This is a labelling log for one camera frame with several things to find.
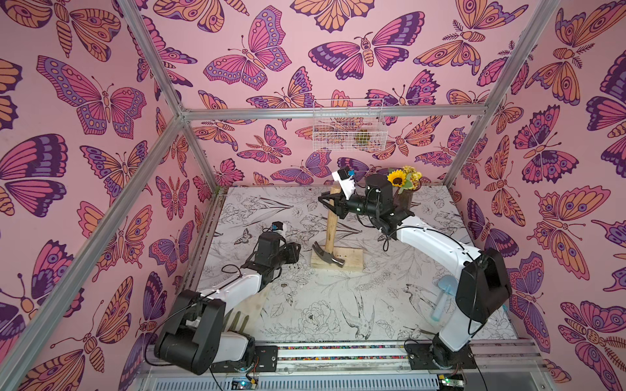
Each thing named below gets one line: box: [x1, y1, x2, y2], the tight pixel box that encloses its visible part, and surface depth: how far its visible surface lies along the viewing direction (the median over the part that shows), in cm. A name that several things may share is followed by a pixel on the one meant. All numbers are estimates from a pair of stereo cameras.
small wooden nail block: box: [310, 246, 364, 270], surface depth 94 cm
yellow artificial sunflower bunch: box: [386, 165, 424, 195], surface depth 91 cm
